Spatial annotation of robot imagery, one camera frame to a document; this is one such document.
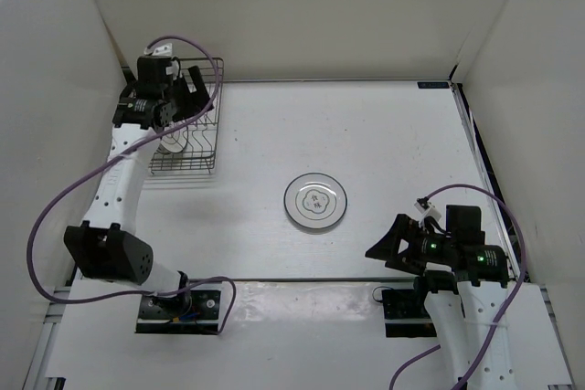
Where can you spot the metal wire dish rack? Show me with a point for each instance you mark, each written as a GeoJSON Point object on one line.
{"type": "Point", "coordinates": [200, 154]}

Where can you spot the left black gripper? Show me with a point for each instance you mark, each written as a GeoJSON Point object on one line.
{"type": "Point", "coordinates": [200, 99]}

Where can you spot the white foam front board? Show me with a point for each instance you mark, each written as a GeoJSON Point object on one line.
{"type": "Point", "coordinates": [278, 336]}

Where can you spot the white plate green flower pattern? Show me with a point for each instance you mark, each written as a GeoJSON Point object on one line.
{"type": "Point", "coordinates": [315, 202]}

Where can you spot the aluminium front rail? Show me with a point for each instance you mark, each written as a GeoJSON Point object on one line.
{"type": "Point", "coordinates": [325, 279]}

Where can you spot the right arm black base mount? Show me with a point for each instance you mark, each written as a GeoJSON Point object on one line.
{"type": "Point", "coordinates": [404, 315]}

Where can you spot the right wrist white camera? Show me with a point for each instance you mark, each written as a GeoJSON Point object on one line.
{"type": "Point", "coordinates": [427, 209]}

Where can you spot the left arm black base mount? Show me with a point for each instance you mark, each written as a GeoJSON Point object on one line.
{"type": "Point", "coordinates": [199, 315]}

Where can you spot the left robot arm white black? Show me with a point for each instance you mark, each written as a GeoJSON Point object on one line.
{"type": "Point", "coordinates": [105, 245]}

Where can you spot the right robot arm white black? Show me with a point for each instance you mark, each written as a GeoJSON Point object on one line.
{"type": "Point", "coordinates": [463, 284]}

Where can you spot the wrist white camera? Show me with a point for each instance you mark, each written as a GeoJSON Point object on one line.
{"type": "Point", "coordinates": [427, 209]}
{"type": "Point", "coordinates": [164, 50]}

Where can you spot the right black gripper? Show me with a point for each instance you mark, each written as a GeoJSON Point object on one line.
{"type": "Point", "coordinates": [387, 248]}

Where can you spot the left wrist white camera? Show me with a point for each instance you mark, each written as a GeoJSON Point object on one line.
{"type": "Point", "coordinates": [164, 50]}

